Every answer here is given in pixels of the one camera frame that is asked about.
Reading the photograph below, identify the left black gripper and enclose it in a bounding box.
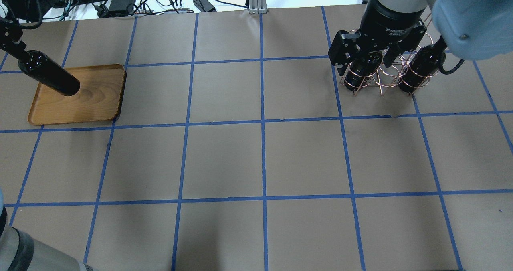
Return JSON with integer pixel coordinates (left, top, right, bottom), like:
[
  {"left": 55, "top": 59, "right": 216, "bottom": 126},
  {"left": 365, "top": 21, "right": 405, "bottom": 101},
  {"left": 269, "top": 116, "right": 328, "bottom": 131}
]
[{"left": 0, "top": 18, "right": 31, "bottom": 63}]

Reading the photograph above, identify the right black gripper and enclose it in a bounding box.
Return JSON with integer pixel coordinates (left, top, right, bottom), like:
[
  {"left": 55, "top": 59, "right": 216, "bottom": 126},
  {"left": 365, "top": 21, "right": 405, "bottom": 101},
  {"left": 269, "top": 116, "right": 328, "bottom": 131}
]
[{"left": 328, "top": 2, "right": 426, "bottom": 76}]

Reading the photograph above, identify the dark wine bottle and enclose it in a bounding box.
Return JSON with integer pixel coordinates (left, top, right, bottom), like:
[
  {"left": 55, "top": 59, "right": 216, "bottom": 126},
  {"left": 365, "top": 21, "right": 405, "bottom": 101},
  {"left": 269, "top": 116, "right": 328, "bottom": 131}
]
[
  {"left": 399, "top": 44, "right": 446, "bottom": 94},
  {"left": 18, "top": 50, "right": 80, "bottom": 96},
  {"left": 344, "top": 51, "right": 383, "bottom": 92}
]

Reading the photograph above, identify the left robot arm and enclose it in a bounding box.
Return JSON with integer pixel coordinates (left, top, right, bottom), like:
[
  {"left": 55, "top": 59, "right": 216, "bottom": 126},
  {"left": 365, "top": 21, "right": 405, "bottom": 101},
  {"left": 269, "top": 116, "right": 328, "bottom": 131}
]
[{"left": 1, "top": 12, "right": 354, "bottom": 271}]

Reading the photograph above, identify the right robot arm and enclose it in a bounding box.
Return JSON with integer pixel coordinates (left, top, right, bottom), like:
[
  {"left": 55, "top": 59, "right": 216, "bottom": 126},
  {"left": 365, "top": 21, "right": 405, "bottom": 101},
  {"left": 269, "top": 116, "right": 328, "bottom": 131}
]
[{"left": 328, "top": 0, "right": 513, "bottom": 66}]

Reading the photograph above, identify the wooden tray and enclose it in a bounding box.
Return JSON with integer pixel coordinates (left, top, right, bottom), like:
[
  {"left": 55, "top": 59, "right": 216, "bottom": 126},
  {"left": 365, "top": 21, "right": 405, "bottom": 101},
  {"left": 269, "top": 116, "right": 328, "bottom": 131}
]
[{"left": 27, "top": 63, "right": 126, "bottom": 125}]

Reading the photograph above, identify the black power adapter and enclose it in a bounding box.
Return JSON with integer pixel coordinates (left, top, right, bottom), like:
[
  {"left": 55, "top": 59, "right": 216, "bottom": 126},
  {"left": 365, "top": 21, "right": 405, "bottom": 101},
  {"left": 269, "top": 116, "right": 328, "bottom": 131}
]
[{"left": 192, "top": 0, "right": 216, "bottom": 13}]

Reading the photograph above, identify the copper wire bottle basket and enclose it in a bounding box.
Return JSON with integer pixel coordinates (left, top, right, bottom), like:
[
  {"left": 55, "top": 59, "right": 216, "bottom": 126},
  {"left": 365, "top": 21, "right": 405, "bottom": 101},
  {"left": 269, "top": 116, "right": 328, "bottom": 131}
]
[{"left": 335, "top": 30, "right": 434, "bottom": 96}]

